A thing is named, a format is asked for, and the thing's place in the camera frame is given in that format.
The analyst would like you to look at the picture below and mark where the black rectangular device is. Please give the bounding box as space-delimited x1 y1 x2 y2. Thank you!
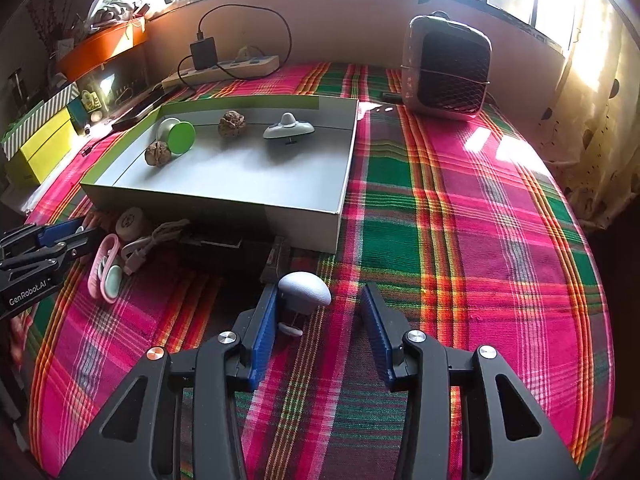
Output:
177 232 291 283

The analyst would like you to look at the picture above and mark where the small beige space heater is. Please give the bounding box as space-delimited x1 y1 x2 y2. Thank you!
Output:
401 11 493 121

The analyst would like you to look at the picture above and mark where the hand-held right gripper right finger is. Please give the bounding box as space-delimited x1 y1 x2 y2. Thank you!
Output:
360 281 583 480

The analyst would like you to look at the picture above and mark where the green white striped box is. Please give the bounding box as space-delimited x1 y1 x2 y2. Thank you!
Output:
2 82 81 158

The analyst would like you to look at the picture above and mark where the brown walnut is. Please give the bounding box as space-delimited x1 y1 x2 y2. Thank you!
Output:
218 110 248 137
144 141 173 168

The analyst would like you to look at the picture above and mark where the black charging cable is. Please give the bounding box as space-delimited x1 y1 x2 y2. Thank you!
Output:
177 5 293 93

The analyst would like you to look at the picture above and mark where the pink and mint clip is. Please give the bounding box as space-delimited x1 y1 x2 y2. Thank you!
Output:
87 235 123 304

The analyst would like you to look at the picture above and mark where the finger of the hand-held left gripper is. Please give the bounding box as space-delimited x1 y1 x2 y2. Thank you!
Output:
0 230 104 281
0 217 89 257

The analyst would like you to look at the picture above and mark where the black charger adapter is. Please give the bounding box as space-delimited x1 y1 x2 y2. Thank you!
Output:
190 30 218 71

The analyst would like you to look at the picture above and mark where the grey white spinning top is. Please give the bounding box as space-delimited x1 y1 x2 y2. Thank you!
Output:
263 112 316 147

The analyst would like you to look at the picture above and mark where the pink green plaid blanket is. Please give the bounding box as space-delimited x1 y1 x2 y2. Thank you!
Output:
10 60 616 480

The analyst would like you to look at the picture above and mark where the white mushroom-shaped gadget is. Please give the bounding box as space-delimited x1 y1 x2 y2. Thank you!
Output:
276 271 332 337

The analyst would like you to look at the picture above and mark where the white round jar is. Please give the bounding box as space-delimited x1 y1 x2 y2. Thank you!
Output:
115 206 148 238

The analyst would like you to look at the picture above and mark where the black smartphone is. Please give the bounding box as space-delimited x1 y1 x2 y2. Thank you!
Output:
111 87 173 131

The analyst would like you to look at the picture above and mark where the green and white spool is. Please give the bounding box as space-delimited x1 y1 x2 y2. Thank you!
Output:
156 116 197 156

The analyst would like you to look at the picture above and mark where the beige power strip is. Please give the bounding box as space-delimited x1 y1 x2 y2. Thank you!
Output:
161 53 279 88

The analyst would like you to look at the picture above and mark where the dried twig bunch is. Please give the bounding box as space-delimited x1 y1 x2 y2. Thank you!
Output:
27 0 66 61

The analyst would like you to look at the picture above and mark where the white usb cable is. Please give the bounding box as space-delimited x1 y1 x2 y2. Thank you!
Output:
121 217 193 276

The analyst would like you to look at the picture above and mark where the shallow white cardboard box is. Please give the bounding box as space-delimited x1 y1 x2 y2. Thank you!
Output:
80 94 360 253

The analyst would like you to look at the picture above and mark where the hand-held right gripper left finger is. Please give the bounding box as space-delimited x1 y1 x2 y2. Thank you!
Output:
57 282 281 480

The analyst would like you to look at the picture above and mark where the yellow box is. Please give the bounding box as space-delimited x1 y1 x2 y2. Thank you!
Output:
5 107 78 186

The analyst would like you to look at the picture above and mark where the cream patterned curtain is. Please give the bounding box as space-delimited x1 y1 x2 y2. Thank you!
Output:
540 0 636 231

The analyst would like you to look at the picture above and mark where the orange shelf with clutter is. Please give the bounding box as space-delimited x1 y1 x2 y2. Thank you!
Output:
56 17 149 78

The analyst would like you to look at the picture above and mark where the white plastic bag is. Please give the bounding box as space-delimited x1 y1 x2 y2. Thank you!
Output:
87 0 138 26

